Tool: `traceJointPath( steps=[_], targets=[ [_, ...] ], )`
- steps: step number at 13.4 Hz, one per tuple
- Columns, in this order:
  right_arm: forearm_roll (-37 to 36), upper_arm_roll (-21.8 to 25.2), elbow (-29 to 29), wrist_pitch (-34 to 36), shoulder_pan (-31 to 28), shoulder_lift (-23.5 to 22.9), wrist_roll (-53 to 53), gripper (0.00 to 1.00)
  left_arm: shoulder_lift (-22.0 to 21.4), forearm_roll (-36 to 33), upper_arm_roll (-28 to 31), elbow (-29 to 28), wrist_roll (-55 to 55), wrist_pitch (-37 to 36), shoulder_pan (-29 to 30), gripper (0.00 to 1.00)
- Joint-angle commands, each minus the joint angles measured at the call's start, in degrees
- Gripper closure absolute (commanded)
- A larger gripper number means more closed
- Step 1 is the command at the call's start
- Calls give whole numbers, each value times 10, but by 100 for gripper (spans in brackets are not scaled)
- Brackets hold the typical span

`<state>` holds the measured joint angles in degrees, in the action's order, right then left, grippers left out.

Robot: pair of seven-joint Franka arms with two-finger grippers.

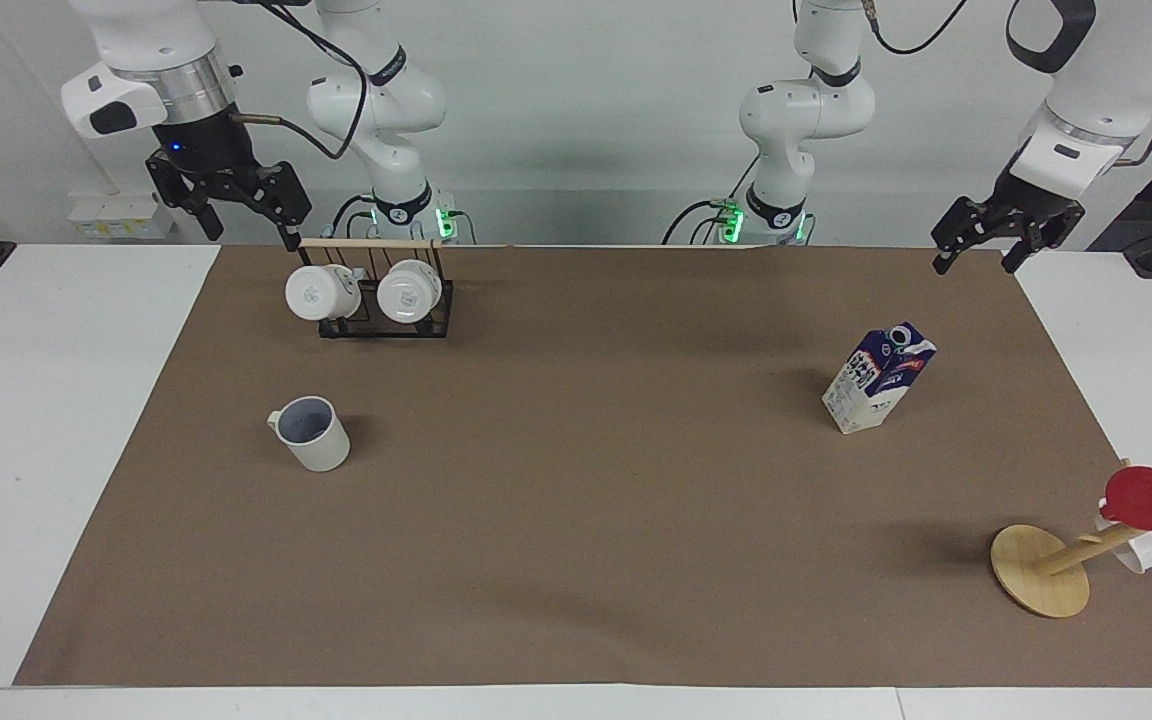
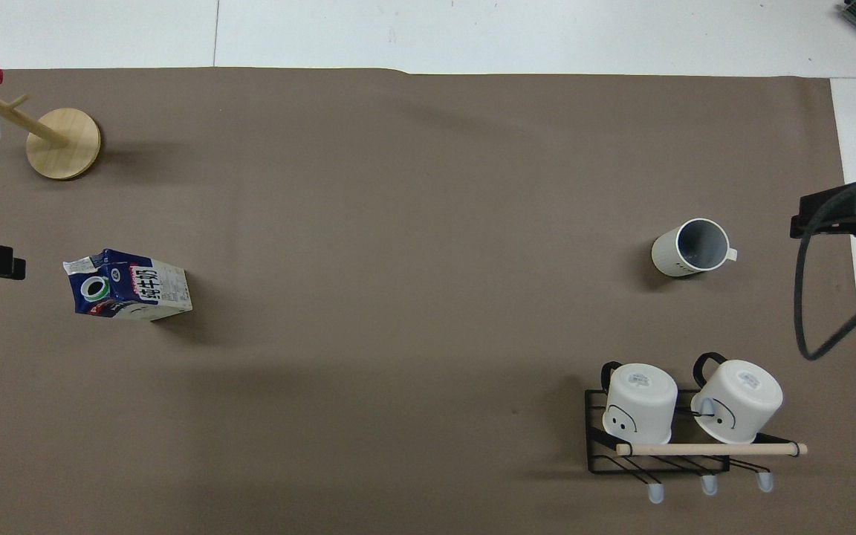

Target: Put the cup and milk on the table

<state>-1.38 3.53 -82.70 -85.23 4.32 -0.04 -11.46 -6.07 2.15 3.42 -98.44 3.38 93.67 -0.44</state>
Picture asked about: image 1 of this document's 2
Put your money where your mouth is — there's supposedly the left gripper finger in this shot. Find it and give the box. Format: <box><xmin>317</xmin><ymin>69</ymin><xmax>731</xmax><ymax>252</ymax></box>
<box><xmin>931</xmin><ymin>197</ymin><xmax>1013</xmax><ymax>275</ymax></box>
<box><xmin>1001</xmin><ymin>205</ymin><xmax>1086</xmax><ymax>275</ymax></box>

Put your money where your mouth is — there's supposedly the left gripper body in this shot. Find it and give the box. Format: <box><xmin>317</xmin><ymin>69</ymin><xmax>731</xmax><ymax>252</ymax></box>
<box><xmin>995</xmin><ymin>164</ymin><xmax>1086</xmax><ymax>227</ymax></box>

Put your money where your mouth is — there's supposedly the wooden mug tree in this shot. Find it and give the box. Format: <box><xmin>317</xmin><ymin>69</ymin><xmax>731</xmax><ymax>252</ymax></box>
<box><xmin>990</xmin><ymin>458</ymin><xmax>1152</xmax><ymax>619</ymax></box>

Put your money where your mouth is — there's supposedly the blue and white milk carton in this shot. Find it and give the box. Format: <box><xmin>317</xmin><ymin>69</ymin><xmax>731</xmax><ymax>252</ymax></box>
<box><xmin>821</xmin><ymin>321</ymin><xmax>939</xmax><ymax>436</ymax></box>

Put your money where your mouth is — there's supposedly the white cup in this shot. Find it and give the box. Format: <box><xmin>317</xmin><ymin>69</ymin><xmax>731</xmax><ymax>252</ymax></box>
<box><xmin>1095</xmin><ymin>513</ymin><xmax>1152</xmax><ymax>574</ymax></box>

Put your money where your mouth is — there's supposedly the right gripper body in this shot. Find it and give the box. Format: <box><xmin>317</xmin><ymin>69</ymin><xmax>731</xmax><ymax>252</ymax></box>
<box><xmin>148</xmin><ymin>108</ymin><xmax>261</xmax><ymax>193</ymax></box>

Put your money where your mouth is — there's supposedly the white wall socket strip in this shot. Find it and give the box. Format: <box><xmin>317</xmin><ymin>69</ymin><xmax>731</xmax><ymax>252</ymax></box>
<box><xmin>68</xmin><ymin>194</ymin><xmax>179</xmax><ymax>242</ymax></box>

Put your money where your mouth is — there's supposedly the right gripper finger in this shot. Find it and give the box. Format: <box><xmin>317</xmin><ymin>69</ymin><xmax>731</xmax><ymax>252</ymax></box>
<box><xmin>144</xmin><ymin>152</ymin><xmax>225</xmax><ymax>243</ymax></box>
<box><xmin>234</xmin><ymin>159</ymin><xmax>314</xmax><ymax>252</ymax></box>

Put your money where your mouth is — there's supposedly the black wire mug rack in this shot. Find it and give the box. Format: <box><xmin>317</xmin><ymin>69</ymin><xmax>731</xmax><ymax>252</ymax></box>
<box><xmin>296</xmin><ymin>237</ymin><xmax>456</xmax><ymax>340</ymax></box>

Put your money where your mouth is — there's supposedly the grey cup with handle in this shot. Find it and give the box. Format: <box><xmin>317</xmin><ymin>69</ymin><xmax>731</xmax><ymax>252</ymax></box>
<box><xmin>267</xmin><ymin>396</ymin><xmax>352</xmax><ymax>474</ymax></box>

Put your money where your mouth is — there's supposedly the white mug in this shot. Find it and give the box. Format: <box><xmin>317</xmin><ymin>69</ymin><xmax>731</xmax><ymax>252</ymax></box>
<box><xmin>376</xmin><ymin>259</ymin><xmax>441</xmax><ymax>325</ymax></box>
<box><xmin>284</xmin><ymin>263</ymin><xmax>364</xmax><ymax>322</ymax></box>

